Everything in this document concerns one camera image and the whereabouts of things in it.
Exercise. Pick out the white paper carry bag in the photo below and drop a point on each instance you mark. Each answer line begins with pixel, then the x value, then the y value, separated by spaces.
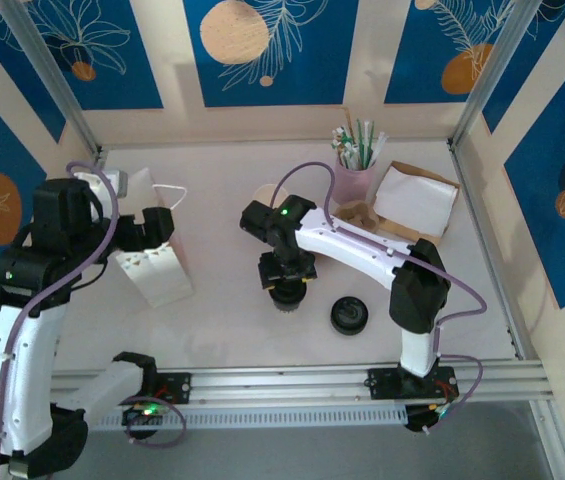
pixel 162 280

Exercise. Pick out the brown pulp cup carrier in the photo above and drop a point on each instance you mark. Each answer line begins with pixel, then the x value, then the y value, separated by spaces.
pixel 357 212

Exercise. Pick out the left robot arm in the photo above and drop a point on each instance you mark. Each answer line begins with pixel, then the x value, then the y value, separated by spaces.
pixel 22 360

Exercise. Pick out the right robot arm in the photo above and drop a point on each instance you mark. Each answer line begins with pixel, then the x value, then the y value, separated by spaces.
pixel 357 245

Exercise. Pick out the stack of paper cups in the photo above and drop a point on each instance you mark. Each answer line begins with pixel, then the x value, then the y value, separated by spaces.
pixel 264 195

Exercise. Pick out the pink straw holder cup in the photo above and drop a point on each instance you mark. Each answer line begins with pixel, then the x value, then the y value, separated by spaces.
pixel 357 182

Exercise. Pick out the green white wrapped straw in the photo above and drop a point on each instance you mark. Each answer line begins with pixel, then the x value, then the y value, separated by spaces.
pixel 344 152
pixel 370 140
pixel 360 140

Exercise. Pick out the wooden stirrer stick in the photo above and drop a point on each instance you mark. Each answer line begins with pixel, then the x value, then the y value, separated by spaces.
pixel 347 117

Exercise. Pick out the white napkin stack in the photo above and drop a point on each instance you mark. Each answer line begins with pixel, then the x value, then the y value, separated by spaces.
pixel 414 197

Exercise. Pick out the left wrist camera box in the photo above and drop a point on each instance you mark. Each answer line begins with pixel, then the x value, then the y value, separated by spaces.
pixel 112 181

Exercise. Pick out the aluminium base frame rail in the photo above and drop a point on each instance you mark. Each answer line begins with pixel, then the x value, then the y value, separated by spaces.
pixel 282 382

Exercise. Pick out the aluminium frame post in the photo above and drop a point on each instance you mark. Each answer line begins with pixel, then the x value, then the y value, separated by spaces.
pixel 497 70
pixel 47 70

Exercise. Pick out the aluminium frame leg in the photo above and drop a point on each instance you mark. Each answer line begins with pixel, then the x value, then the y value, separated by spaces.
pixel 547 440

